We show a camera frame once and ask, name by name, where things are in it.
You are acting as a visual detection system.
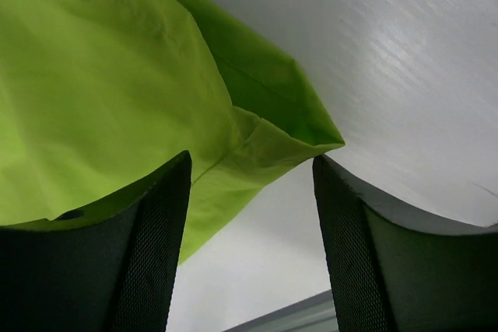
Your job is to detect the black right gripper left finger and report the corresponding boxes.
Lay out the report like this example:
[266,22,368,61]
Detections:
[1,151,192,331]

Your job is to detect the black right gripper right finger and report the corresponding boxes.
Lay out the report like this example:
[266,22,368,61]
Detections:
[313,156,497,331]

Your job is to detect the lime green shorts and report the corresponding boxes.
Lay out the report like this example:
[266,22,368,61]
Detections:
[1,0,344,260]

